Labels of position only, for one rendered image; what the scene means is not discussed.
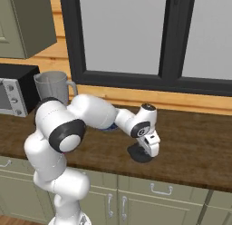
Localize grey blender jar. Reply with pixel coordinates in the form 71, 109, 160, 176
33, 70, 79, 107

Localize black framed window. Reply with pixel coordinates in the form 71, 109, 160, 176
59, 0, 232, 98

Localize olive green drawer front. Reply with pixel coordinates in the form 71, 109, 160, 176
79, 169, 120, 191
117, 174, 210, 203
208, 190, 232, 210
0, 155, 36, 177

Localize silver and black toaster oven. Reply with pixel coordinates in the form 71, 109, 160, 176
0, 63, 42, 118

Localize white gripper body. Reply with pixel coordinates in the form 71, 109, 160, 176
140, 140, 160, 159

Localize olive green cupboard door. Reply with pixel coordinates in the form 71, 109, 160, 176
198, 203, 232, 225
79, 188, 119, 225
117, 190, 207, 225
0, 170, 56, 224

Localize olive green wall cabinet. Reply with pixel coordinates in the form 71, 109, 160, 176
0, 0, 58, 60

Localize silver cupboard door handle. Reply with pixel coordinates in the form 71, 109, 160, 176
107, 193, 115, 220
121, 195, 129, 221

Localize blue bowl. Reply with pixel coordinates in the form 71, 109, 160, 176
97, 122, 120, 132

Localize silver drawer handle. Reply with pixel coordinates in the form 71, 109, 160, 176
0, 159, 13, 169
150, 182, 174, 196

